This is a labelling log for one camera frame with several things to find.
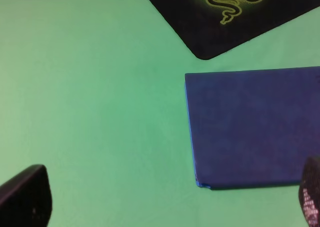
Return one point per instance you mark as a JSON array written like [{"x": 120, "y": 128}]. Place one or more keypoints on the blue hardcover notebook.
[{"x": 253, "y": 128}]

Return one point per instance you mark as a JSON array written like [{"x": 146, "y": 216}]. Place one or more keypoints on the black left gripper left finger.
[{"x": 26, "y": 199}]

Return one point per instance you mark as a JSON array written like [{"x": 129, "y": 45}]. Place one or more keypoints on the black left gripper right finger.
[{"x": 309, "y": 191}]

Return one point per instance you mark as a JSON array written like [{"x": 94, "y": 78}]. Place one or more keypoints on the black green snake mouse pad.
[{"x": 212, "y": 27}]

